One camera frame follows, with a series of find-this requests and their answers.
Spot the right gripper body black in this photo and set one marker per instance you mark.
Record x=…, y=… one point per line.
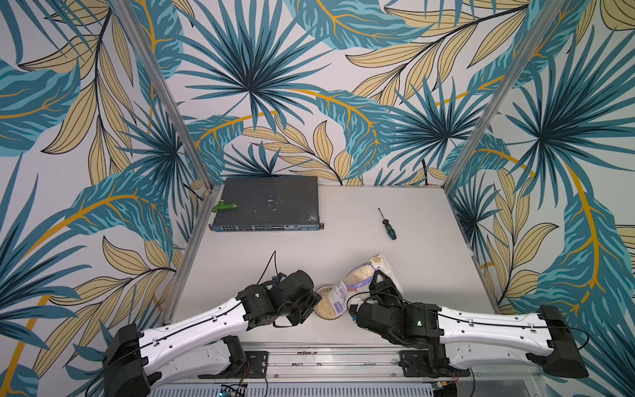
x=370, y=308

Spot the green plastic toy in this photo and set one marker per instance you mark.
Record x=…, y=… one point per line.
x=221, y=205

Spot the green handled screwdriver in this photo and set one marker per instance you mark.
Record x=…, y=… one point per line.
x=388, y=227

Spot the oats bag white purple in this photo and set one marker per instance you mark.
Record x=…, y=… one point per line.
x=356, y=284

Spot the patterned breakfast bowl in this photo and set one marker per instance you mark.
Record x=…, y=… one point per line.
x=325, y=309

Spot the aluminium frame post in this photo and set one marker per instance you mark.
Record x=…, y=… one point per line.
x=535, y=34
x=143, y=48

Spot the grey network switch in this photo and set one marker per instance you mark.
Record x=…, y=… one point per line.
x=269, y=204

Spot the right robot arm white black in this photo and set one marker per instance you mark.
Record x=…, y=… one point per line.
x=440, y=341

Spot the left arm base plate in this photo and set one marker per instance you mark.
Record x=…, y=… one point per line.
x=254, y=366

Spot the left aluminium frame post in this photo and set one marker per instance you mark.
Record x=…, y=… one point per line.
x=143, y=48

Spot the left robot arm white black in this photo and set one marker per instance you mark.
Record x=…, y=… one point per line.
x=138, y=361

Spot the aluminium front rail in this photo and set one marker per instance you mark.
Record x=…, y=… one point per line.
x=369, y=365

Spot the right aluminium frame post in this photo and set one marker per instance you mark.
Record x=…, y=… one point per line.
x=535, y=34

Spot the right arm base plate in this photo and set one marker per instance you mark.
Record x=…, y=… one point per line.
x=420, y=364

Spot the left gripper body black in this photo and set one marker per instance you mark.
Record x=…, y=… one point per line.
x=302, y=309

